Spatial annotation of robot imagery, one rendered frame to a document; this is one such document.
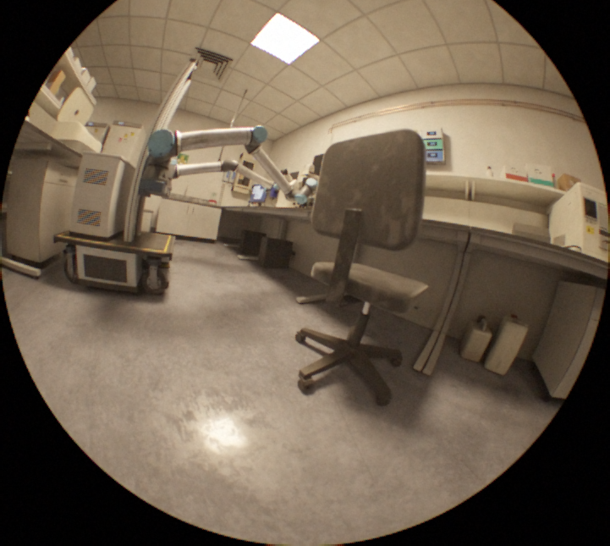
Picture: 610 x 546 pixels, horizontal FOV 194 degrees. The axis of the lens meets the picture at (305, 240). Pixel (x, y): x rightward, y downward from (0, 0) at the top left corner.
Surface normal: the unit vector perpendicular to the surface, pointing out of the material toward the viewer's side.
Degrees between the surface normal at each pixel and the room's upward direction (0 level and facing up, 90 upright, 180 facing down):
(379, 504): 0
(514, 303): 90
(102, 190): 90
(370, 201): 90
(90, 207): 90
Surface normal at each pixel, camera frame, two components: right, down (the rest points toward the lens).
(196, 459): 0.20, -0.98
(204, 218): 0.63, 0.17
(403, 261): -0.75, -0.11
